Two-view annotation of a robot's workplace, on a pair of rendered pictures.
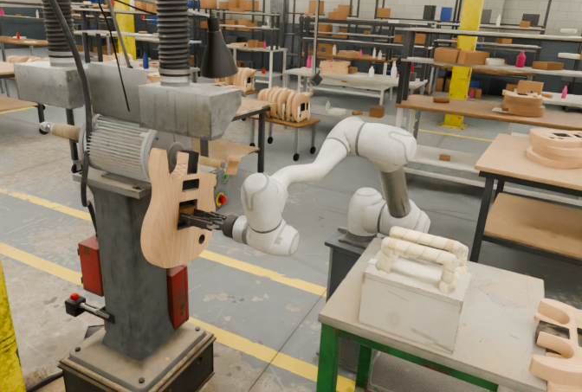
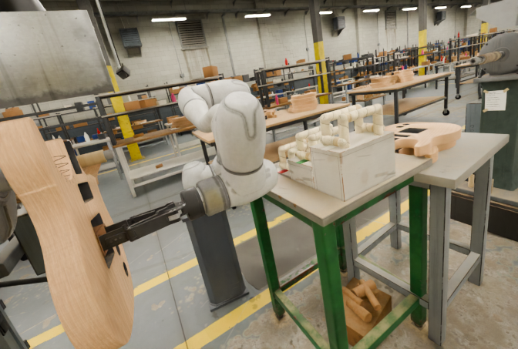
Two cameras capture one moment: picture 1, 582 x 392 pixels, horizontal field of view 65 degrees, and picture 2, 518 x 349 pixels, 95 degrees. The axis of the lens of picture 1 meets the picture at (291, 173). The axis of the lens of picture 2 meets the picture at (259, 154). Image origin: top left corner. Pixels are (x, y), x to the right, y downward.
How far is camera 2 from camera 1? 1.12 m
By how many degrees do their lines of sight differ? 50
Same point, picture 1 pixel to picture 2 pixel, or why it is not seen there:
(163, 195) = (70, 211)
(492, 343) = not seen: hidden behind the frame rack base
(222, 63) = (35, 8)
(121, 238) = not seen: outside the picture
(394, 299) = (362, 161)
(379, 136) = (227, 85)
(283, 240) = (270, 169)
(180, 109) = (13, 49)
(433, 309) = (382, 149)
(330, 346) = (333, 242)
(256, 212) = (260, 137)
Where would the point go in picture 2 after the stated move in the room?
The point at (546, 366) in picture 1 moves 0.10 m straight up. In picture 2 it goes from (425, 145) to (425, 122)
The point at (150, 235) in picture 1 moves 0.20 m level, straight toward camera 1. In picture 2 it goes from (92, 300) to (217, 318)
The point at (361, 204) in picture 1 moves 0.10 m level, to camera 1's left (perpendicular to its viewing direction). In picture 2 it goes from (196, 173) to (183, 180)
